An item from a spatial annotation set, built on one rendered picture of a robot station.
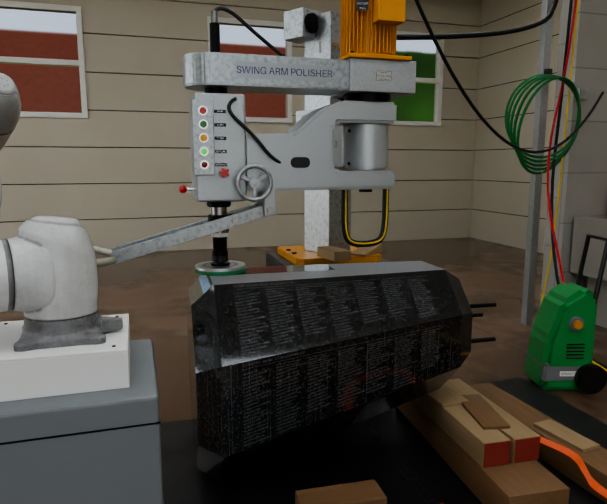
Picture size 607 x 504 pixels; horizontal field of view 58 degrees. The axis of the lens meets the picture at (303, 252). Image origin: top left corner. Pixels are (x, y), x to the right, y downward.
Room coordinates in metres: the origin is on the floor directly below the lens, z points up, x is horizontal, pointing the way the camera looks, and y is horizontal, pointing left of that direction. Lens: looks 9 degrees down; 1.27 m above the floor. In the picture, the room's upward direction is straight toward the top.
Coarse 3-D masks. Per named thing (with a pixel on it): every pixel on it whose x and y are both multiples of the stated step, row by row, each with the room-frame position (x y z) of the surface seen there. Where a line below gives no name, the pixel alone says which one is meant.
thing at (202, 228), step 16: (240, 208) 2.38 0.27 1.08; (256, 208) 2.28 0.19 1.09; (272, 208) 2.26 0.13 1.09; (192, 224) 2.31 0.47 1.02; (208, 224) 2.22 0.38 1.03; (224, 224) 2.24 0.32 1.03; (240, 224) 2.26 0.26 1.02; (144, 240) 2.25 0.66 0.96; (160, 240) 2.16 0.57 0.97; (176, 240) 2.18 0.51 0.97; (128, 256) 2.13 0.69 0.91
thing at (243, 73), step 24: (192, 72) 2.19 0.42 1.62; (216, 72) 2.18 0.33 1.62; (240, 72) 2.21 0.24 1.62; (264, 72) 2.24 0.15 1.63; (288, 72) 2.26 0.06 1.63; (312, 72) 2.29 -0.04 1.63; (336, 72) 2.32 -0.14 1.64; (360, 72) 2.34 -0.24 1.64; (384, 72) 2.37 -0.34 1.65; (408, 72) 2.40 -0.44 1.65; (336, 96) 2.51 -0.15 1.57; (360, 96) 2.39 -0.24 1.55; (384, 96) 2.40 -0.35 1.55
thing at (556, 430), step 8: (536, 424) 2.26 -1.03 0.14; (544, 424) 2.26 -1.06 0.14; (552, 424) 2.26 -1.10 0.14; (560, 424) 2.26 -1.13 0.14; (552, 432) 2.18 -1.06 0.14; (560, 432) 2.18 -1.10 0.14; (568, 432) 2.18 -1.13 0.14; (560, 440) 2.14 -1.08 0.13; (568, 440) 2.12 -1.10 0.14; (576, 440) 2.12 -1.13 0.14; (584, 440) 2.12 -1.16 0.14; (576, 448) 2.07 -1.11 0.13; (584, 448) 2.05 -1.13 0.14; (592, 448) 2.06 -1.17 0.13
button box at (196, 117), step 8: (192, 104) 2.14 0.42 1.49; (200, 104) 2.15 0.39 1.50; (208, 104) 2.16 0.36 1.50; (192, 112) 2.14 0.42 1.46; (208, 112) 2.16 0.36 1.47; (192, 120) 2.14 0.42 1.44; (208, 120) 2.16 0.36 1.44; (192, 128) 2.15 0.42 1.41; (200, 128) 2.15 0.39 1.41; (208, 128) 2.16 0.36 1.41; (192, 136) 2.16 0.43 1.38; (208, 136) 2.16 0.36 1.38; (200, 144) 2.15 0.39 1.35; (208, 144) 2.16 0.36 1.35; (200, 160) 2.15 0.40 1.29; (208, 160) 2.15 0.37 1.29; (200, 168) 2.15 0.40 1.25; (208, 168) 2.15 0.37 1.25
